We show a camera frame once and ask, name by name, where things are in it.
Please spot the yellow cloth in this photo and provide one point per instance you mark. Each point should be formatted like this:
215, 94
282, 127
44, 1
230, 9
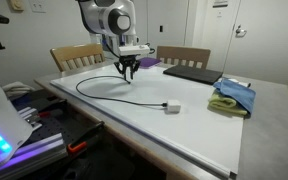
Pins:
220, 101

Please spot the wide white switch plate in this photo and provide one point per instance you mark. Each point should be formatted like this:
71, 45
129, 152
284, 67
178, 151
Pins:
37, 6

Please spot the blue cloth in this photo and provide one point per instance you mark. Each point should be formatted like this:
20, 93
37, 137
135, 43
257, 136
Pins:
237, 91

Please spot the purple notebook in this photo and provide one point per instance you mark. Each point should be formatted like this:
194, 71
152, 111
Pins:
150, 62

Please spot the wooden slat-back chair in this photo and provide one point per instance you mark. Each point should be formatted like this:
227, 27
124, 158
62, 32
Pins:
184, 51
77, 50

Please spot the white charger block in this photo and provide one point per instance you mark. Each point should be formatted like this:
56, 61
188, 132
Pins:
174, 106

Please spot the silver metal bracket stack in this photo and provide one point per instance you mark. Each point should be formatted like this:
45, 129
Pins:
30, 116

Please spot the beige wall thermostat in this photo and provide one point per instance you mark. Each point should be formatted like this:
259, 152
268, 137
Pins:
16, 5

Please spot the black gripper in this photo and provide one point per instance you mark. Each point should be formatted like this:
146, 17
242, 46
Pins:
128, 60

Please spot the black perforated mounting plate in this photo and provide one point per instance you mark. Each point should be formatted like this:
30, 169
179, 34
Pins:
60, 130

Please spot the white door sign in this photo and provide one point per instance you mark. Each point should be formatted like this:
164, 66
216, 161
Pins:
220, 3

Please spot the white door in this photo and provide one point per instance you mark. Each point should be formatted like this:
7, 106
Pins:
267, 43

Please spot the purple lit device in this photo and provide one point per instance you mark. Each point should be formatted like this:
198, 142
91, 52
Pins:
40, 146

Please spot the white folded cloth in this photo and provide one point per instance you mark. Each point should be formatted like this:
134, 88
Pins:
17, 88

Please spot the white board marker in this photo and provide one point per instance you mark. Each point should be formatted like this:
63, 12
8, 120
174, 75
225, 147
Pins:
240, 81

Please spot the large whiteboard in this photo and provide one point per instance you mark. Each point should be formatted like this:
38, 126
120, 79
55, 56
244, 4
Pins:
190, 133

